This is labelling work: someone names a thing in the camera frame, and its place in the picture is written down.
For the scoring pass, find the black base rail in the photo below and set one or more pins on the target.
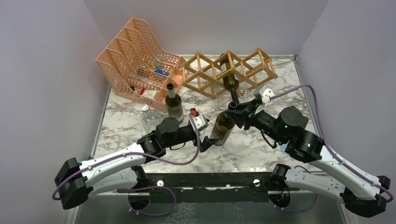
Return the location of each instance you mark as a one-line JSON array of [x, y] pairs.
[[205, 188]]

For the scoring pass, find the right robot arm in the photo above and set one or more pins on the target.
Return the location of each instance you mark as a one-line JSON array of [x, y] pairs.
[[360, 192]]

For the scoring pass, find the blue item in organizer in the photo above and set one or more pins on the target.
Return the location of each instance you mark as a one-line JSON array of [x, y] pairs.
[[159, 71]]

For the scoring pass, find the green wine bottle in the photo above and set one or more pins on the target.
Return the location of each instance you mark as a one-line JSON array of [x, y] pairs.
[[173, 104], [231, 84], [222, 129]]

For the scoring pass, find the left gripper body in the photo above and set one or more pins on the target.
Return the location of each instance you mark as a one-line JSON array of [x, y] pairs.
[[185, 136]]

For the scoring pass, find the wooden wine rack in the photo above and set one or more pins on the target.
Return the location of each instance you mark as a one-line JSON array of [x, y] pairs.
[[205, 76]]

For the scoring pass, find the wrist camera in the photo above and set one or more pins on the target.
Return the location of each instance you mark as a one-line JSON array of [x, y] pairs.
[[201, 122], [263, 94]]

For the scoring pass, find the green wine bottle front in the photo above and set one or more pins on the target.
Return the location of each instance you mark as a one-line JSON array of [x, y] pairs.
[[222, 129]]

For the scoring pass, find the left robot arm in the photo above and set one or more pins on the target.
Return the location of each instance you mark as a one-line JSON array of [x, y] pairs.
[[77, 181]]

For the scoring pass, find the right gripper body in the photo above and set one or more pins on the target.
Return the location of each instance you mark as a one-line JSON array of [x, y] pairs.
[[264, 121]]

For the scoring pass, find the clear bottle silver cap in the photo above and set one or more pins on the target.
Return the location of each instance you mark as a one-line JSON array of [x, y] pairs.
[[149, 118]]

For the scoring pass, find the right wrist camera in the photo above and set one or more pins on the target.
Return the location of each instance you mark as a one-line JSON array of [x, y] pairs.
[[263, 94]]

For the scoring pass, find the clear bottle blue label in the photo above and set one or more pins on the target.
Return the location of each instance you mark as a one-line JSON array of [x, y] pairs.
[[286, 148]]

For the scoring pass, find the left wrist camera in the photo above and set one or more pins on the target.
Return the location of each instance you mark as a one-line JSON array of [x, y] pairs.
[[201, 122]]

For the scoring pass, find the pink plastic file organizer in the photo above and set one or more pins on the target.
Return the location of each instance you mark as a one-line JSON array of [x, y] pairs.
[[129, 62]]

